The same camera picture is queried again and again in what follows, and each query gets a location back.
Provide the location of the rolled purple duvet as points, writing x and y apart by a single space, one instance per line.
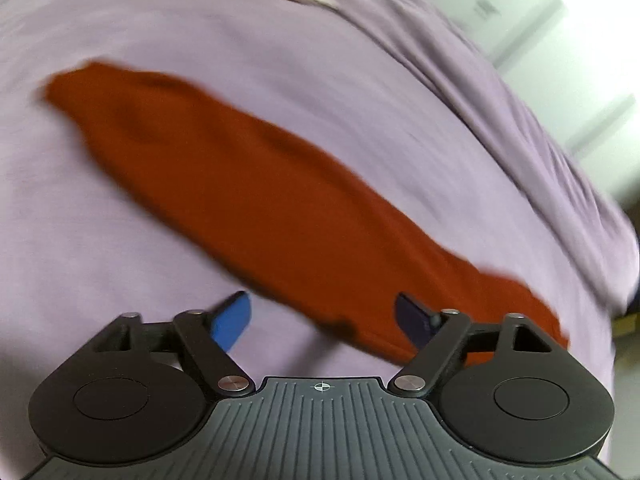
591 228

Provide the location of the red knit button cardigan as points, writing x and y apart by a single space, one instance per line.
274 210

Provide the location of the white wardrobe doors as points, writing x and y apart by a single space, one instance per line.
576 64

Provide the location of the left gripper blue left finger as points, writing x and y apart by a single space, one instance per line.
205 338

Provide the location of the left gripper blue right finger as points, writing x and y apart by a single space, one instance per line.
438 337

